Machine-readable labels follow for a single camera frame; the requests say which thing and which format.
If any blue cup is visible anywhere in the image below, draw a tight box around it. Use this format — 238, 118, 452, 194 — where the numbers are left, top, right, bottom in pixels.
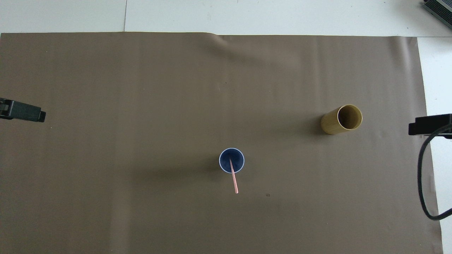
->
219, 147, 245, 174

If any bamboo cup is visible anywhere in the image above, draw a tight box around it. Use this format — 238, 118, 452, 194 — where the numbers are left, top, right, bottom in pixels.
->
320, 104, 363, 135

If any grey ribbed metal box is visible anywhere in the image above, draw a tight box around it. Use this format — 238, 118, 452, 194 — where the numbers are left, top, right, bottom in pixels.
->
423, 0, 452, 20

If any pink chopstick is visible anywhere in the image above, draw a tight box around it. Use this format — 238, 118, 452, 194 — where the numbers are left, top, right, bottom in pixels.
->
229, 158, 239, 194

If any black cable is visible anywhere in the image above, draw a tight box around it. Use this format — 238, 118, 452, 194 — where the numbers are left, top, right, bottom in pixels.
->
417, 123, 452, 221

